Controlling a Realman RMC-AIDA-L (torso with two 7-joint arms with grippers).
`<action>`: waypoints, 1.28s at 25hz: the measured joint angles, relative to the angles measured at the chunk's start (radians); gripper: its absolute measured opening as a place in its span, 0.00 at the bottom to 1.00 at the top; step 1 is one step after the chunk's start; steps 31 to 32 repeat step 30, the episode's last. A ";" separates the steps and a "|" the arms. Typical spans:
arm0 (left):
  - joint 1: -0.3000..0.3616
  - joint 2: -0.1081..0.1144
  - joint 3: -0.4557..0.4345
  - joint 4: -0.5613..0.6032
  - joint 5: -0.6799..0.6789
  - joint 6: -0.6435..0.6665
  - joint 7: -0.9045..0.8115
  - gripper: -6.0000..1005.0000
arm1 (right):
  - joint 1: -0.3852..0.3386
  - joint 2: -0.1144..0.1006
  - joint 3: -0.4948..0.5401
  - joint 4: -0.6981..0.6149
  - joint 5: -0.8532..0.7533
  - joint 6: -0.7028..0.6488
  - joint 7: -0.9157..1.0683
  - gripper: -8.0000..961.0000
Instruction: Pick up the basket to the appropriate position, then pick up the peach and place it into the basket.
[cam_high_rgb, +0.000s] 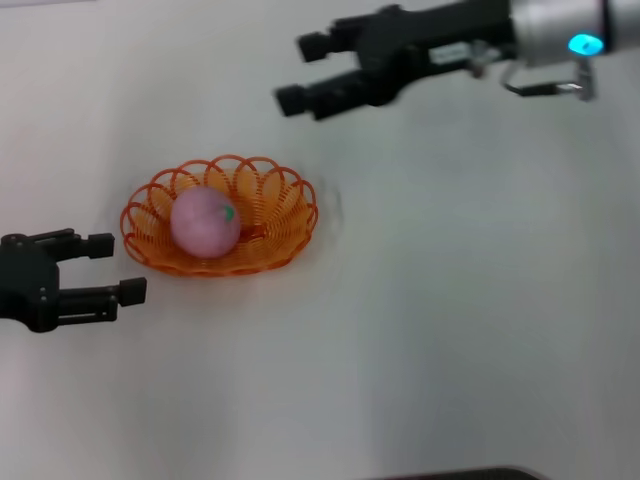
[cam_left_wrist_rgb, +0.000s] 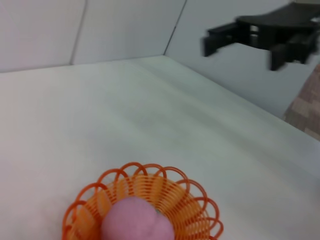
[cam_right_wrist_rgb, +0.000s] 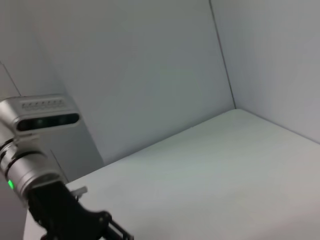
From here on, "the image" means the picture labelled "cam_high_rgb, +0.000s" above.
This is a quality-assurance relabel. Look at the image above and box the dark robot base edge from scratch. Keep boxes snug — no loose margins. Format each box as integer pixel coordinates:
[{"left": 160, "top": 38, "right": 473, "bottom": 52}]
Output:
[{"left": 369, "top": 465, "right": 547, "bottom": 480}]

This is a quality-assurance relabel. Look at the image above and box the orange plastic wire basket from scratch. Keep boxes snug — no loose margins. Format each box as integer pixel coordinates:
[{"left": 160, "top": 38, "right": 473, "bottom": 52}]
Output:
[{"left": 119, "top": 154, "right": 320, "bottom": 278}]

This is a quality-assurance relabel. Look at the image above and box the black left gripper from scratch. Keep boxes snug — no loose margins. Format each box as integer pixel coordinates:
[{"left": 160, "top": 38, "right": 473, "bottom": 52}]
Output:
[{"left": 0, "top": 228, "right": 148, "bottom": 334}]

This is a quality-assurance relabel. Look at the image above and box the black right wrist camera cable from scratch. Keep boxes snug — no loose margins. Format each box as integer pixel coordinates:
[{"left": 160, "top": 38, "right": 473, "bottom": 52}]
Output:
[{"left": 501, "top": 63, "right": 586, "bottom": 99}]

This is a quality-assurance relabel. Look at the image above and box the pink peach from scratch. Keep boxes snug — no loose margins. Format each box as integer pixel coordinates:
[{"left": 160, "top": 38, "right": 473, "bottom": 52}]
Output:
[{"left": 169, "top": 186, "right": 242, "bottom": 260}]

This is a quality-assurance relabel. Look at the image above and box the clear right wrist camera bracket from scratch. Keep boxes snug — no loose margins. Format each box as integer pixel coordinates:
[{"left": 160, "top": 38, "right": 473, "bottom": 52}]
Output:
[{"left": 498, "top": 48, "right": 599, "bottom": 103}]

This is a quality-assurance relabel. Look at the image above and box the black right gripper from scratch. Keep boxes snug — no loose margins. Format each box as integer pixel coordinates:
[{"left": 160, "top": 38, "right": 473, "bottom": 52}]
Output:
[{"left": 273, "top": 0, "right": 517, "bottom": 122}]

